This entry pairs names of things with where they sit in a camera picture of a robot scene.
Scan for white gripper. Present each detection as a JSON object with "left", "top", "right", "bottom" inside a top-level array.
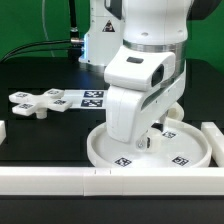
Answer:
[{"left": 106, "top": 72, "right": 186, "bottom": 151}]

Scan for white round table top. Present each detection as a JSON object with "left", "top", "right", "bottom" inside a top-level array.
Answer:
[{"left": 87, "top": 119, "right": 212, "bottom": 169}]

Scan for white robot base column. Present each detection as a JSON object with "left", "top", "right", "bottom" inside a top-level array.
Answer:
[{"left": 79, "top": 0, "right": 124, "bottom": 73}]

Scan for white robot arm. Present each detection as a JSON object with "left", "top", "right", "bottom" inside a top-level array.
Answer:
[{"left": 104, "top": 0, "right": 222, "bottom": 149}]

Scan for white right fence bar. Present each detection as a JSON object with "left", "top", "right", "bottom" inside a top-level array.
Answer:
[{"left": 201, "top": 122, "right": 224, "bottom": 168}]

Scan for white fence bar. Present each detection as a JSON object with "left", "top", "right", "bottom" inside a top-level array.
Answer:
[
  {"left": 201, "top": 122, "right": 224, "bottom": 168},
  {"left": 0, "top": 120, "right": 6, "bottom": 145},
  {"left": 0, "top": 167, "right": 224, "bottom": 196}
]

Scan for white front fence bar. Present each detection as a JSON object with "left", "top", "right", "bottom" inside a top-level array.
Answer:
[{"left": 0, "top": 167, "right": 224, "bottom": 196}]

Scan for white marker sheet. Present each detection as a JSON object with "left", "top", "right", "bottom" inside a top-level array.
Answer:
[{"left": 63, "top": 90, "right": 107, "bottom": 109}]

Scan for white cross-shaped table base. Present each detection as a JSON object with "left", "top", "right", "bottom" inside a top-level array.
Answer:
[{"left": 9, "top": 88, "right": 72, "bottom": 119}]

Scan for white left fence bar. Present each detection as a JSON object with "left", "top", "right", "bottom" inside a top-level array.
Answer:
[{"left": 0, "top": 120, "right": 6, "bottom": 145}]

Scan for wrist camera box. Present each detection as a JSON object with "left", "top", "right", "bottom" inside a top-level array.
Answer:
[{"left": 104, "top": 46, "right": 176, "bottom": 92}]

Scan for black cables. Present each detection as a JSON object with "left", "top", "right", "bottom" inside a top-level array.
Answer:
[{"left": 0, "top": 0, "right": 84, "bottom": 64}]

